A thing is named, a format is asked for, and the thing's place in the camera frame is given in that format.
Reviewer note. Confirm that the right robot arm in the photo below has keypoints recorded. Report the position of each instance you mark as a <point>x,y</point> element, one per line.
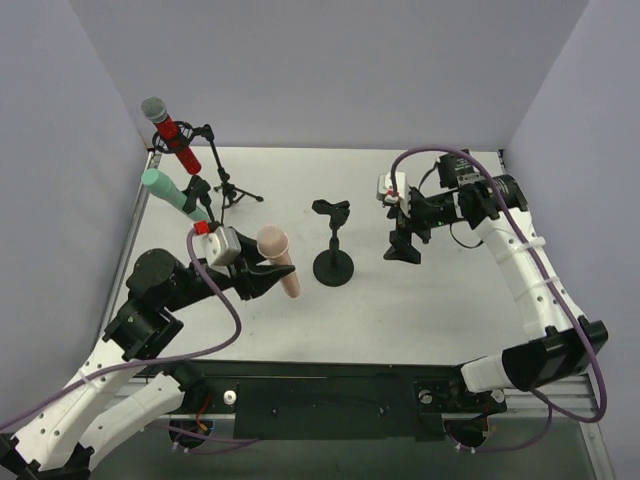
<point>560,340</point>

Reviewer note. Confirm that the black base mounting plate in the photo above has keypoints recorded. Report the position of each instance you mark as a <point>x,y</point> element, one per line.
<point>331,401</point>

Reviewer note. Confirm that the aluminium frame rail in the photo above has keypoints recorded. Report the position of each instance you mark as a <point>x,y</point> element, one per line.
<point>574,395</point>

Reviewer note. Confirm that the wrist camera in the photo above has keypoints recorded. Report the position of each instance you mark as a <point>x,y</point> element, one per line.
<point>392,195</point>
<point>220,244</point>

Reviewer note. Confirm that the peach toy microphone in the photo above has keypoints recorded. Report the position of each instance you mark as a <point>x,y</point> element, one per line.
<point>273,244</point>

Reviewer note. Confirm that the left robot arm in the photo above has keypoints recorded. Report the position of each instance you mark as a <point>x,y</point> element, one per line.
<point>67,435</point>

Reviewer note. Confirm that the black round-base stand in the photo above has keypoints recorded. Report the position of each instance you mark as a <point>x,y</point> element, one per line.
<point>333,267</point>
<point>197,206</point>

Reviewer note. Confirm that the black tripod microphone stand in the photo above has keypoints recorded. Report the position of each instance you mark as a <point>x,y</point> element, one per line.
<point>231,194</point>

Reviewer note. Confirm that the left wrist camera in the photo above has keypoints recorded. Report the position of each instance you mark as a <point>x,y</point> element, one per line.
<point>220,244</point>

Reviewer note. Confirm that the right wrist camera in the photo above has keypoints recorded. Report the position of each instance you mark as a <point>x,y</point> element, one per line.
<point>392,195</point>

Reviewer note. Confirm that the mint green toy microphone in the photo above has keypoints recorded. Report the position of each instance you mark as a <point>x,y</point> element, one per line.
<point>162,187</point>

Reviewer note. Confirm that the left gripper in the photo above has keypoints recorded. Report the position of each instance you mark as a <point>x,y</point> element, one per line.
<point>242,280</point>

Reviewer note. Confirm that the red glitter microphone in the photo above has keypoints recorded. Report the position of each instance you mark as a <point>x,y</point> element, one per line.
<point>154,109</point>

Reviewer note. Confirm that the black round-base stand front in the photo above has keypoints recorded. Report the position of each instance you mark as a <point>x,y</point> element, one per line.
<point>333,267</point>

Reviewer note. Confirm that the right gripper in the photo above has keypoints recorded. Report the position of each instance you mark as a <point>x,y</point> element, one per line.
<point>415,215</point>

